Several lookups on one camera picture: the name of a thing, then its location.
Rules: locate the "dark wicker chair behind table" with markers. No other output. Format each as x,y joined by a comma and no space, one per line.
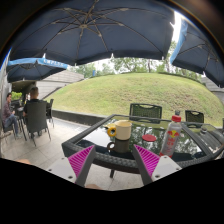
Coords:
145,112

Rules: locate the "man in black shirt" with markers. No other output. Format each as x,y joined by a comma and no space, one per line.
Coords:
34,92

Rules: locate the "dark wicker chair occupied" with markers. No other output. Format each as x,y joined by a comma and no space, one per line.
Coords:
36,117

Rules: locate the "seated person in plaid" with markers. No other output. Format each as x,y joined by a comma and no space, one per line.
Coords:
8,116

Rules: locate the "navy patio umbrella right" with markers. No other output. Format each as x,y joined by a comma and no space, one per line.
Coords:
194,52

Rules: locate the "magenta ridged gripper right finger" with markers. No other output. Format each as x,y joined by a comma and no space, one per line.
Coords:
151,166

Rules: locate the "glass top wicker table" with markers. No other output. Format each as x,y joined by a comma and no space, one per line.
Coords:
186,153

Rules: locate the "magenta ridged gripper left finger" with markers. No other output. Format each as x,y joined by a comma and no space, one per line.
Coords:
74,168

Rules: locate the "navy patio umbrella left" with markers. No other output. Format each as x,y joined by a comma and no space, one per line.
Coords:
28,69

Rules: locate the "large navy patio umbrella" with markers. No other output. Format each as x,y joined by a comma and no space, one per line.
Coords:
83,31

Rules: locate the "silver bottle with red cap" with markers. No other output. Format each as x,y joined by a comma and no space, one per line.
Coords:
171,136

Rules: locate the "cream mug with yellow handle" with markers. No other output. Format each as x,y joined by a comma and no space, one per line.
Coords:
121,129

